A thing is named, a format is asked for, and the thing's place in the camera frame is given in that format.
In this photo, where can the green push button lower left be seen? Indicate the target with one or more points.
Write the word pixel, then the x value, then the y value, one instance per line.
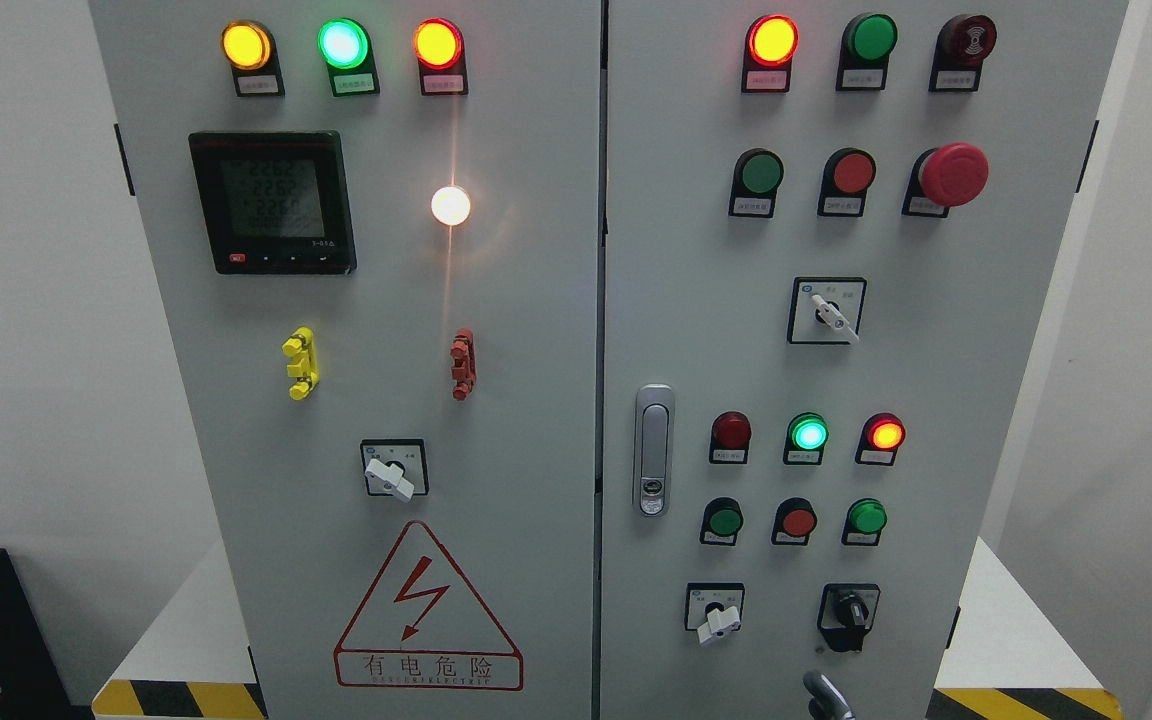
pixel 722 521

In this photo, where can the green start push button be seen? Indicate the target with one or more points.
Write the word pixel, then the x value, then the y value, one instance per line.
pixel 760 171

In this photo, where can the red push button lower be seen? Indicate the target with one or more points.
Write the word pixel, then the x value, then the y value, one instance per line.
pixel 795 522

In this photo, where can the green push button lower right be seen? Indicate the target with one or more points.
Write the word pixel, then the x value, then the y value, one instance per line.
pixel 866 518

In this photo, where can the red stop push button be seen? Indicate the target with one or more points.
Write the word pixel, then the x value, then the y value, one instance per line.
pixel 851 171

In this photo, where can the red emergency stop mushroom button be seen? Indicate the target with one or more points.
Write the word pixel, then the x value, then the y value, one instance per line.
pixel 952 175

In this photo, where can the grey electrical control cabinet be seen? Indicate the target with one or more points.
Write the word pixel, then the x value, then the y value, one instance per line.
pixel 610 246

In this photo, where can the red terminal connector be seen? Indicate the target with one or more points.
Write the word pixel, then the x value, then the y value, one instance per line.
pixel 463 364

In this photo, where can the dark red indicator light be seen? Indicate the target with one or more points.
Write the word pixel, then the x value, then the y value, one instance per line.
pixel 732 431

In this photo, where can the white lit indicator light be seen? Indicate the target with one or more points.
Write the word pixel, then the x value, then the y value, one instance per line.
pixel 451 205

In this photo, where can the lit green indicator lower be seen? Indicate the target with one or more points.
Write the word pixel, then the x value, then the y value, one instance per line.
pixel 807 432

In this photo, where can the yellow terminal connector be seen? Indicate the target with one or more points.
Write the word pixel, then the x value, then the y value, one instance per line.
pixel 300 350

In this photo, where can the red high voltage warning sticker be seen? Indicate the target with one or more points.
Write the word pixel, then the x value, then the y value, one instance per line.
pixel 422 623

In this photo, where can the lit red indicator lower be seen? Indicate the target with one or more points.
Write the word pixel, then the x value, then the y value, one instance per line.
pixel 883 432

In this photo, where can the black digital power meter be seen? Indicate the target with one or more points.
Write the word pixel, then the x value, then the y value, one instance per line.
pixel 275 203

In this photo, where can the lit red indicator light left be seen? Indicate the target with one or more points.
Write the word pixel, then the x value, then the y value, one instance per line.
pixel 438 43

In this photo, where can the lit red indicator top right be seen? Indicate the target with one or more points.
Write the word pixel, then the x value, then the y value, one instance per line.
pixel 772 41

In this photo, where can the lit green indicator light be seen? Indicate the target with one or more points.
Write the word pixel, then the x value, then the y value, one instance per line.
pixel 343 43

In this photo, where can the green indicator top right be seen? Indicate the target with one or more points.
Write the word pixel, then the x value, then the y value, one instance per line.
pixel 870 37

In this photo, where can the yellow indicator light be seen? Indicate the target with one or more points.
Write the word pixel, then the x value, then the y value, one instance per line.
pixel 247 45

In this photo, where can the white platform with hazard stripes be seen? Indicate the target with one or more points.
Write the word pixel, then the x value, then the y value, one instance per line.
pixel 1005 660

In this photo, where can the silver door handle lock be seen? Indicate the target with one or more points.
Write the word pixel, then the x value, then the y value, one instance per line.
pixel 654 414

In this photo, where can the white rotary switch left door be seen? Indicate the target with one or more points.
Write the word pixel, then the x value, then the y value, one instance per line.
pixel 395 468

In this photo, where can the white rotary switch upper right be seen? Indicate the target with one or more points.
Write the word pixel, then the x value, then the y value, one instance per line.
pixel 826 310

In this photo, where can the white rotary switch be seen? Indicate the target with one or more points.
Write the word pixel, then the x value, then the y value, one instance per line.
pixel 826 310
pixel 713 610

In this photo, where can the white rotary switch bottom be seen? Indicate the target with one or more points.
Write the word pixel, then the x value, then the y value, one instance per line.
pixel 713 610

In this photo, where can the black rotary selector switch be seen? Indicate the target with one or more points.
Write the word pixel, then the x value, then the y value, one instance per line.
pixel 846 614

